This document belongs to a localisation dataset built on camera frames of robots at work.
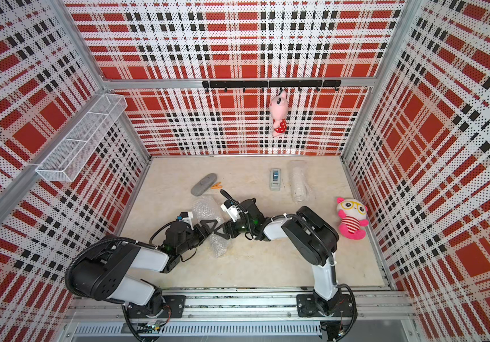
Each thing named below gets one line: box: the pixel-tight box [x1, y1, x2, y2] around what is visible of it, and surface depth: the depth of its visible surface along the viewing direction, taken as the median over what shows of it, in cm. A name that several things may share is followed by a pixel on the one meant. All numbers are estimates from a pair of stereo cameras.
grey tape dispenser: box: [269, 167, 282, 192], surface depth 110 cm
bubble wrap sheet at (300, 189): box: [288, 159, 312, 204], surface depth 104 cm
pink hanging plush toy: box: [269, 88, 289, 138], surface depth 95 cm
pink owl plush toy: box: [336, 197, 369, 241], surface depth 92 cm
